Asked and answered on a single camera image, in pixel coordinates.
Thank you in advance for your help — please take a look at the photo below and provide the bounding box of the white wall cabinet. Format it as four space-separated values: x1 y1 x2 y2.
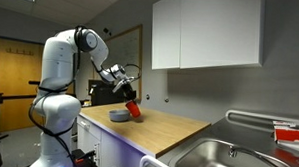
150 0 265 73

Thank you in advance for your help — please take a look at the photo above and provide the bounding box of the red and white box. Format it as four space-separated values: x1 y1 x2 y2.
271 120 299 147

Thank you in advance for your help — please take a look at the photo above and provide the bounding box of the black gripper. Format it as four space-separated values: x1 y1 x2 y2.
120 81 138 104

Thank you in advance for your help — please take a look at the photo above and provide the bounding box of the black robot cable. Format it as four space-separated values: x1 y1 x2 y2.
26 23 86 167

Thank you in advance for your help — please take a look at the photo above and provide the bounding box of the white counter rail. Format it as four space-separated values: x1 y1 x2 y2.
139 154 183 167

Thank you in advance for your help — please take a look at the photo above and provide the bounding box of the stainless steel sink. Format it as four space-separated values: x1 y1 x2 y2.
174 136 297 167

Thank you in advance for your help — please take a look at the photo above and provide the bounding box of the chrome faucet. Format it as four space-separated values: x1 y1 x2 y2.
228 144 295 167

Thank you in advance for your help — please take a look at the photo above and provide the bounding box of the red plastic cup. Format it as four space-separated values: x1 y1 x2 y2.
124 99 143 119

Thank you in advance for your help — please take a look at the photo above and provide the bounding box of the white bowl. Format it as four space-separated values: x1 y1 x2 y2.
108 108 133 124

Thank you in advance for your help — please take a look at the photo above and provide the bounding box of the white base cabinet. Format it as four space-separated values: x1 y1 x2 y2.
74 113 147 167

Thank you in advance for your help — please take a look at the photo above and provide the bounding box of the black printer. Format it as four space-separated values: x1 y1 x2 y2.
87 78 128 108

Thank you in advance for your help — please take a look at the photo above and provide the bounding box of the yellow wooden door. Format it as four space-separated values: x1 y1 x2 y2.
0 37 77 136

